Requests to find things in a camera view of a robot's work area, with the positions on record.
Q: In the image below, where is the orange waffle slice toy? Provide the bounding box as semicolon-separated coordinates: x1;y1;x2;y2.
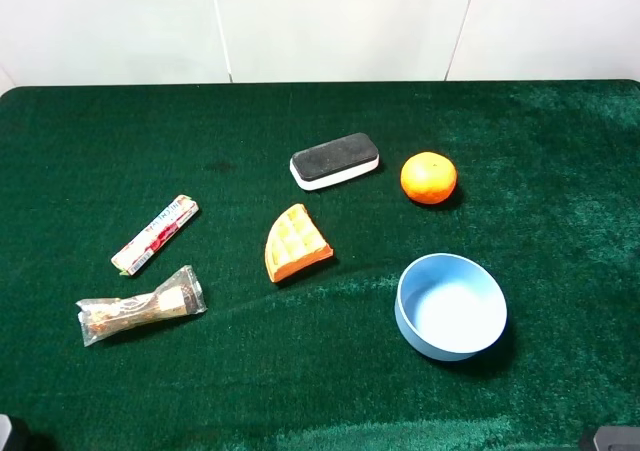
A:
264;203;334;283

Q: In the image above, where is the red white candy stick pack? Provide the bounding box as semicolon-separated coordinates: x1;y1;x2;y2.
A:
111;195;199;276

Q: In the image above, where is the green velvet table cloth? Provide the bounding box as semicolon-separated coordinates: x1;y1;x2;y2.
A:
1;80;639;450

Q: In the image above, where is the orange mandarin fruit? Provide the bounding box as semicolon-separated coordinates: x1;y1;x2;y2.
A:
400;152;457;205

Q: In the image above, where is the light blue bowl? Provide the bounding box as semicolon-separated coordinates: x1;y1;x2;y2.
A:
394;253;508;362

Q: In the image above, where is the clear wrapped snack package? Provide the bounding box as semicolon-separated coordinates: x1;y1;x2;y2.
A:
76;265;207;347

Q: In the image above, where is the black white board eraser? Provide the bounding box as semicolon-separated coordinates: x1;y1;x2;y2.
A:
289;132;380;191

